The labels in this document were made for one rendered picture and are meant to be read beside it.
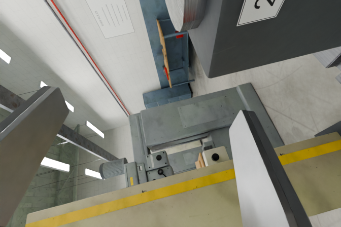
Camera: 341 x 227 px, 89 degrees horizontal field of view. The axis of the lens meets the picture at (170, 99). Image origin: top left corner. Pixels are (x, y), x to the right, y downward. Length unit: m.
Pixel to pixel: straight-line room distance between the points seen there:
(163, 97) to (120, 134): 3.82
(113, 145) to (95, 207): 8.34
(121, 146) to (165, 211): 8.35
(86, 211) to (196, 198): 0.74
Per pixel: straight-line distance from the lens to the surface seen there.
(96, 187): 9.61
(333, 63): 0.31
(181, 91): 7.06
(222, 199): 1.34
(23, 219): 7.74
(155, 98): 7.02
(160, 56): 5.57
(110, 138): 9.93
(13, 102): 3.78
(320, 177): 1.58
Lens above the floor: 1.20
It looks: 2 degrees down
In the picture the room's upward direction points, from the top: 104 degrees counter-clockwise
